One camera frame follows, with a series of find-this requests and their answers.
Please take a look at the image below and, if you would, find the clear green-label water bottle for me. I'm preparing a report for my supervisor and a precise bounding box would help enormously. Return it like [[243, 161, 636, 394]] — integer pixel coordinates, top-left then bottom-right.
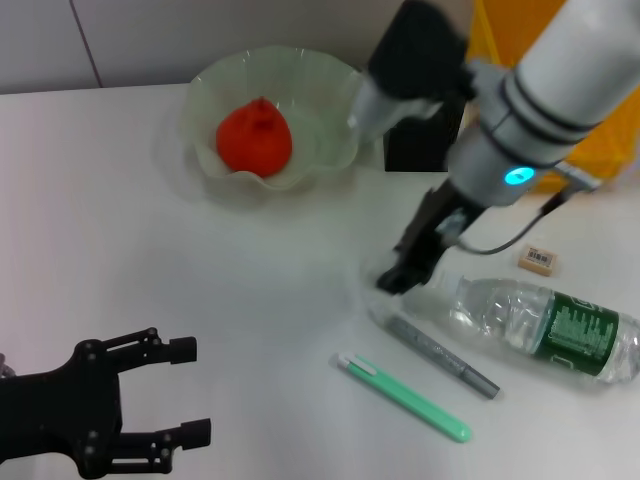
[[429, 273, 640, 386]]

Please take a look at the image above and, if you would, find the yellow plastic bin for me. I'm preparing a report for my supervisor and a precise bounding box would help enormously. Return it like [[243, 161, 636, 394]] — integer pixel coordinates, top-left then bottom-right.
[[469, 0, 640, 194]]

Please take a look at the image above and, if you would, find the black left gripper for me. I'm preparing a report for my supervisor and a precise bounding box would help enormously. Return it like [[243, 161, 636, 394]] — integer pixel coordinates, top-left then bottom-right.
[[0, 327, 214, 479]]

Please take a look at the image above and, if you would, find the green glass fruit bowl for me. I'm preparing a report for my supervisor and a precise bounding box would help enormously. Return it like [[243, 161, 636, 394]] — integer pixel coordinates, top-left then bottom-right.
[[180, 44, 364, 192]]

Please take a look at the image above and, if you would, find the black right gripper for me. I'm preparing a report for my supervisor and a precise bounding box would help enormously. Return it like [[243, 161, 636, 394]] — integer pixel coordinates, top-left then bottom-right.
[[377, 180, 489, 296]]

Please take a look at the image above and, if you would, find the grey glitter pen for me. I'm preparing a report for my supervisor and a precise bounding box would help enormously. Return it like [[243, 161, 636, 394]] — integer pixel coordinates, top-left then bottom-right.
[[383, 313, 501, 400]]

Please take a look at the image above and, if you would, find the green pen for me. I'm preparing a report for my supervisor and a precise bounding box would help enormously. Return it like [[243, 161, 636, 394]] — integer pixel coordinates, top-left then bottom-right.
[[330, 351, 473, 445]]

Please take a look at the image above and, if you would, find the beige eraser with barcode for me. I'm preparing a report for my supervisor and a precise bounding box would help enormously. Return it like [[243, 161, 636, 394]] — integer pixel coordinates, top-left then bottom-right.
[[516, 243, 562, 276]]

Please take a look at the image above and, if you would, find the red-orange soft orange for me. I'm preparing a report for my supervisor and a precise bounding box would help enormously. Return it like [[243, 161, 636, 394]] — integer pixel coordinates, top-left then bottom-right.
[[215, 97, 294, 179]]

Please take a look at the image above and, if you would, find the black mesh pen holder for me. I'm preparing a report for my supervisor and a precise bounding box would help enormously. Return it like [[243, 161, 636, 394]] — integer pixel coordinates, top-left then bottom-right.
[[383, 97, 466, 174]]

